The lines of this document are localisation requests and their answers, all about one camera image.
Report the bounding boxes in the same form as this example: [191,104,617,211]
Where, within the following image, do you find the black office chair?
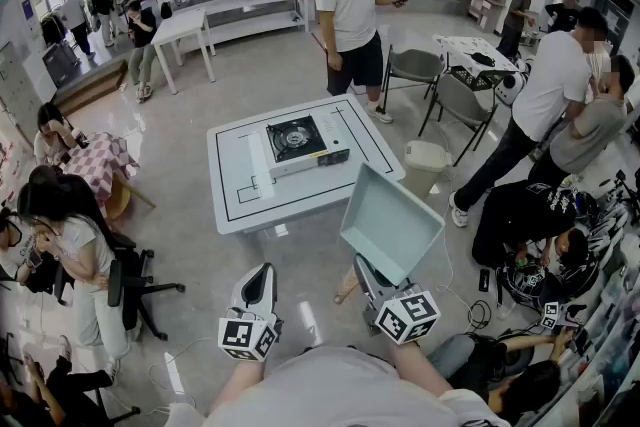
[52,234,186,342]

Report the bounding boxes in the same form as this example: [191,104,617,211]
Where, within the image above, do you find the clothes rack with dark clothes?
[39,12,69,49]

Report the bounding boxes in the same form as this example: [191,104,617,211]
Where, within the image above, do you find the grey storage rack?
[549,214,640,427]

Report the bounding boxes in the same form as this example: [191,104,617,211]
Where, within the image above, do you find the person's right forearm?
[389,339,454,399]

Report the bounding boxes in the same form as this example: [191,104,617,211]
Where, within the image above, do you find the table with patterned white cloth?
[432,33,526,76]

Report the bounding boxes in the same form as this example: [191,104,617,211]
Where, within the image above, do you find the pale green square pan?
[333,162,446,307]

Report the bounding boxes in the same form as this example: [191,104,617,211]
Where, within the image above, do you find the grey suitcase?
[41,42,81,89]

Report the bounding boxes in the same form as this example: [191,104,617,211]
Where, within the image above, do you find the person's left forearm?
[207,357,271,416]

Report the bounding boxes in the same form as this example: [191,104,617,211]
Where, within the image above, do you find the wooden step platform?
[52,59,129,116]

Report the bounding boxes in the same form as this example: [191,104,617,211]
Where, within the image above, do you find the white low table black lines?
[206,93,407,236]

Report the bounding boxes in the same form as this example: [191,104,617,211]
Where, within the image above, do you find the white trash bin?
[403,139,454,201]

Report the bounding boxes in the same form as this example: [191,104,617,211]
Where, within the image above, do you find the white round carrier case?
[494,69,527,106]

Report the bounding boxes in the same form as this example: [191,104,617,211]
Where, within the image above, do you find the person's white shirt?
[164,345,511,427]

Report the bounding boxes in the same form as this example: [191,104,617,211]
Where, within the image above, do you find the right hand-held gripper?
[353,254,441,345]

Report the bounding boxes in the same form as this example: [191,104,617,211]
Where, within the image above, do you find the white power cable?
[434,154,474,331]

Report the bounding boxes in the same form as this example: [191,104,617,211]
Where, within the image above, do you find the white rectangular desk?
[151,7,217,95]

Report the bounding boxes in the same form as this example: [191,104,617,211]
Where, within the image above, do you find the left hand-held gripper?
[218,263,285,362]

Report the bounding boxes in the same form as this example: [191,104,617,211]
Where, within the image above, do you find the white floor cable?
[147,337,216,416]

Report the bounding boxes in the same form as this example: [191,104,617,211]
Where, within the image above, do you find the blue wall poster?
[20,0,39,39]

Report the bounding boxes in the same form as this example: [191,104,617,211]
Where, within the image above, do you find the black coiled cable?
[467,298,496,331]

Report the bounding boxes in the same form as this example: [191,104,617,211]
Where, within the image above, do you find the grey folding chair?
[382,43,446,101]
[418,73,499,152]

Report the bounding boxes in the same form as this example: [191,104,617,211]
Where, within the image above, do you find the yellow wooden chair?
[104,172,157,221]

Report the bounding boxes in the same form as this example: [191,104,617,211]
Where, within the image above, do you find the pink checkered tablecloth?
[62,132,141,206]

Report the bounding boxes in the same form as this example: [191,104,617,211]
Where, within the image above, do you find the black plastic crate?
[449,64,501,92]

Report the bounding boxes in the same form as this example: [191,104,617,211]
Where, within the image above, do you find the black helmet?
[502,253,551,306]

